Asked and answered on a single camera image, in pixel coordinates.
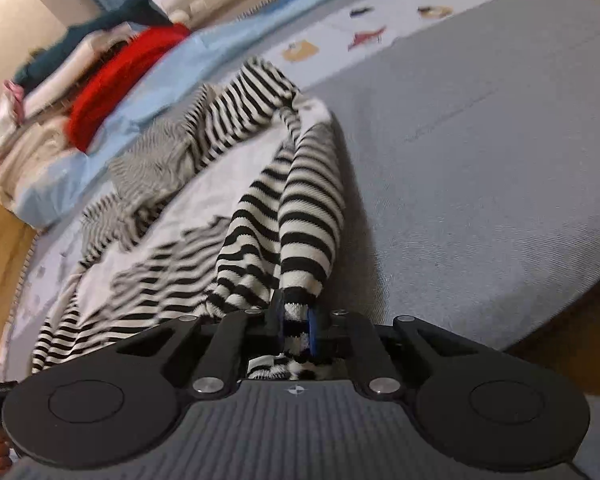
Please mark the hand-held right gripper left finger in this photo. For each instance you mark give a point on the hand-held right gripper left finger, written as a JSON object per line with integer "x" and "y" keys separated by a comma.
{"x": 278, "y": 322}

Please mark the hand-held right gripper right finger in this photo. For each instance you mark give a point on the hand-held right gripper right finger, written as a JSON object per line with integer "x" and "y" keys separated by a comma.
{"x": 313, "y": 332}

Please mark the black white striped sweater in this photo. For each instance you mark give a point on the black white striped sweater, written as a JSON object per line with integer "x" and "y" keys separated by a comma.
{"x": 260, "y": 220}

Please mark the grey mat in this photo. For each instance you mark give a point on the grey mat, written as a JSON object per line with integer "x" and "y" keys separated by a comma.
{"x": 480, "y": 160}

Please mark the cream folded cloth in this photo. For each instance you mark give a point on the cream folded cloth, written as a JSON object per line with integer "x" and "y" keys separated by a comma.
{"x": 27, "y": 150}

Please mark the light blue printed blanket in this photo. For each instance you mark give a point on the light blue printed blanket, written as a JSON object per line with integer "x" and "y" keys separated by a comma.
{"x": 240, "y": 45}

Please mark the red knitted sweater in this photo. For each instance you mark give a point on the red knitted sweater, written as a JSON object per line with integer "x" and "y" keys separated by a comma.
{"x": 115, "y": 80}

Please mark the pink cloth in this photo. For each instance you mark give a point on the pink cloth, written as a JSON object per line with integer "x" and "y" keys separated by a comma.
{"x": 13, "y": 95}

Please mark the white folded cloth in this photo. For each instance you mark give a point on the white folded cloth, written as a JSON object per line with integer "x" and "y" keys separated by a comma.
{"x": 55, "y": 80}

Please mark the white plush item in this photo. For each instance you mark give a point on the white plush item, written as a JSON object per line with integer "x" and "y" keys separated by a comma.
{"x": 180, "y": 1}

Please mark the teal folded garment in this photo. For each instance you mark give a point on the teal folded garment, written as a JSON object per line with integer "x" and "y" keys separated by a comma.
{"x": 85, "y": 35}

